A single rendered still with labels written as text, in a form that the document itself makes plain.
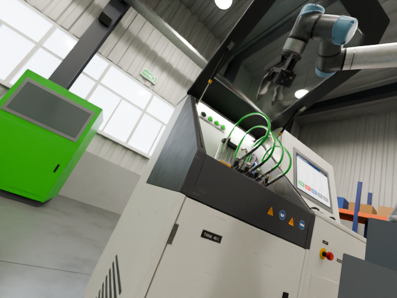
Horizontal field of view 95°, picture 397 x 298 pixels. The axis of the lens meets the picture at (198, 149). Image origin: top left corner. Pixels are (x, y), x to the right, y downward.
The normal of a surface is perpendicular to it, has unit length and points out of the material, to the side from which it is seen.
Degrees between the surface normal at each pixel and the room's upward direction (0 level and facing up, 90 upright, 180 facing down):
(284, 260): 90
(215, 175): 90
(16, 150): 90
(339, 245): 90
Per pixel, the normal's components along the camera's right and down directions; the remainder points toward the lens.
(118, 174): 0.54, -0.06
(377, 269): -0.76, -0.47
